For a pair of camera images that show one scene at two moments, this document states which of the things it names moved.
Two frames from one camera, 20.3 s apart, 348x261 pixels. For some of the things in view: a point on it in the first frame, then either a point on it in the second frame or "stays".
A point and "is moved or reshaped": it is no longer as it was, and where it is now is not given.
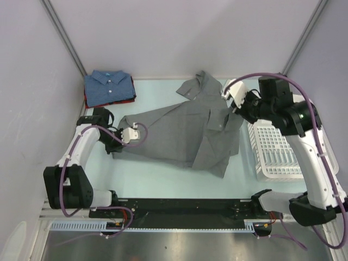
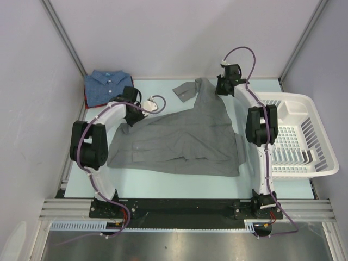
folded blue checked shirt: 102,87 stays
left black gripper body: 111,142 -> 137,115
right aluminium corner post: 321,7 stays
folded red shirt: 124,100 stays
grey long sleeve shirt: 202,131 is moved or reshaped
